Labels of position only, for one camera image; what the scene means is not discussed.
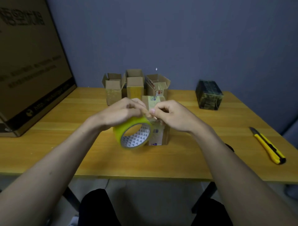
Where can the person's right hand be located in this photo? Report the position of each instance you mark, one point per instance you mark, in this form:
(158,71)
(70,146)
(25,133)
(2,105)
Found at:
(179,116)

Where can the person's left hand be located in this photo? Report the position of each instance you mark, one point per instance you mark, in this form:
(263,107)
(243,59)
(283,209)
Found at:
(116,114)

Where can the yellow tape roll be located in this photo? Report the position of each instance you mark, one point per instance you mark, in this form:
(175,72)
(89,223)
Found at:
(123,127)

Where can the brown box with white label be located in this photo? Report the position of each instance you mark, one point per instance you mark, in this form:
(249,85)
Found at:
(160,137)

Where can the small carton yellow tape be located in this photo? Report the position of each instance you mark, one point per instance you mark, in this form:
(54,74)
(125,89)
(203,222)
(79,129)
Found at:
(135,88)

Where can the black cardboard box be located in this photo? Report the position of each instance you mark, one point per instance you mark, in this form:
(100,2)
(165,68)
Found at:
(208,95)

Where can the small carton red label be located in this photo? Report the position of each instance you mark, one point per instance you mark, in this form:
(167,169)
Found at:
(158,86)

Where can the person's left forearm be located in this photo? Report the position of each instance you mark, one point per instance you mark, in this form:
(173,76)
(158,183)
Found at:
(46,172)

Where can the person's right forearm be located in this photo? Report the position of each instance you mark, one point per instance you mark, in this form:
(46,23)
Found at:
(246,184)

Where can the person's black trousers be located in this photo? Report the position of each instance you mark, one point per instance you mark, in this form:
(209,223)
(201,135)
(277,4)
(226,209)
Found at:
(97,209)

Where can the black table leg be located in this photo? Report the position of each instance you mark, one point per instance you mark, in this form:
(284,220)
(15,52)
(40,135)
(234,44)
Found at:
(72,199)
(204,195)

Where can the yellow utility knife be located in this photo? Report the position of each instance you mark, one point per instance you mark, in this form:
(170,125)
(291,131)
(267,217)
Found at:
(270,149)

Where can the large flat brown carton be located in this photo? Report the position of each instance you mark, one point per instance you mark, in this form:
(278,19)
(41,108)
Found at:
(30,65)

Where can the grey pleated curtain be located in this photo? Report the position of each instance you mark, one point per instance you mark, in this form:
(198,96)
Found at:
(292,139)

